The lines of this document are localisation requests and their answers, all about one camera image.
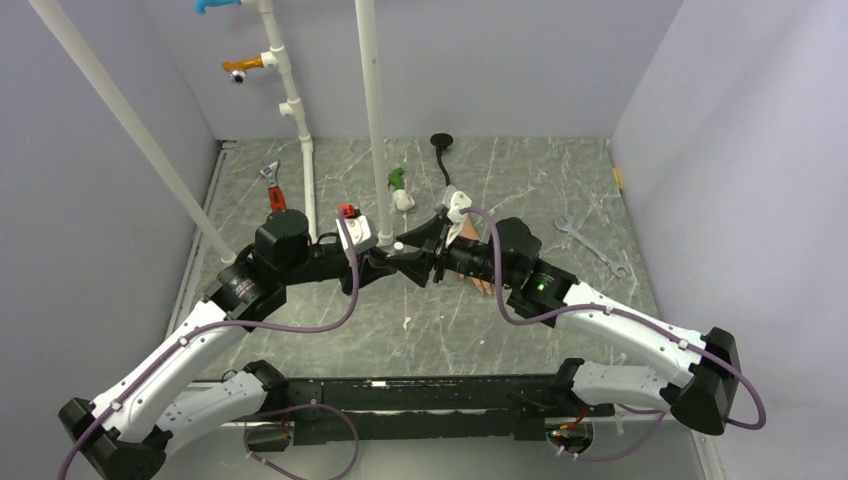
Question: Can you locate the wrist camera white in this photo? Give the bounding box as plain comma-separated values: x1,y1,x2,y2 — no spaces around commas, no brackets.
336,204,378,255
436,186,473,247

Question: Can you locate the silver open-end wrench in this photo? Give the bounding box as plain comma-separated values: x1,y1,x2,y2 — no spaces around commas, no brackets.
553,216,630,278

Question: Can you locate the orange tap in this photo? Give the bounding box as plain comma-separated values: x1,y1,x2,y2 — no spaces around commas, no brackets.
221,56,265,85

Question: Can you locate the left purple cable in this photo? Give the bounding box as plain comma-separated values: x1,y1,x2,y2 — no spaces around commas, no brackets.
56,208,362,480

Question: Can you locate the red handled adjustable wrench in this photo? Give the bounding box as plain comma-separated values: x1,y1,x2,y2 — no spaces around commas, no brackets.
259,160,287,212

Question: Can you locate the purple cable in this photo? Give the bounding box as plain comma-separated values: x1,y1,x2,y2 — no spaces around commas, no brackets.
56,208,362,480
460,206,767,432

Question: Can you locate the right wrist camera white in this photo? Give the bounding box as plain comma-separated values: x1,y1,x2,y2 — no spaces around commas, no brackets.
436,186,473,247

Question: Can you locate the green valve white fitting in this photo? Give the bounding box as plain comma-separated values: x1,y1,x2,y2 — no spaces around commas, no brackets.
387,167,416,213

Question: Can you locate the white PVC pipe frame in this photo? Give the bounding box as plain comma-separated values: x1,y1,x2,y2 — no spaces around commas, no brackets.
243,1,395,246

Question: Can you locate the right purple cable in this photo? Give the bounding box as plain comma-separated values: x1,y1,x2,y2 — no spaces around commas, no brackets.
460,206,767,432

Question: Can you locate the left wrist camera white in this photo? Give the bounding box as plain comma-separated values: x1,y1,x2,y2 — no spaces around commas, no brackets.
336,204,378,255

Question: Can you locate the black flexible hand stand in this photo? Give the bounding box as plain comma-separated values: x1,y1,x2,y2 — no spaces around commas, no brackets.
430,132,454,186

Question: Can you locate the mannequin practice hand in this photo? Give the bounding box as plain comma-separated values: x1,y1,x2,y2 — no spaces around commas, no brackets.
460,218,493,295

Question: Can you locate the white diagonal pole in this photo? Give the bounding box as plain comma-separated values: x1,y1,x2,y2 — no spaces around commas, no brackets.
30,0,236,264

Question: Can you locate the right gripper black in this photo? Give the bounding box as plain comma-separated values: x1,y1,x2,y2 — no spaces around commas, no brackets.
384,215,516,290

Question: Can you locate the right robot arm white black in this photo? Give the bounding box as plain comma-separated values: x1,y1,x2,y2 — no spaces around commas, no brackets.
386,213,741,436

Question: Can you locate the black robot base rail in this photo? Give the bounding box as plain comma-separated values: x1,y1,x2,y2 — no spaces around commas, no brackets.
238,360,617,448

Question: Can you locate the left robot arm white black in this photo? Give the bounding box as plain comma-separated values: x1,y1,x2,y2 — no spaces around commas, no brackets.
58,205,383,479

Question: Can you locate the blue tap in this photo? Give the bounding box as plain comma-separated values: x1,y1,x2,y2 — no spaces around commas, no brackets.
194,0,242,15

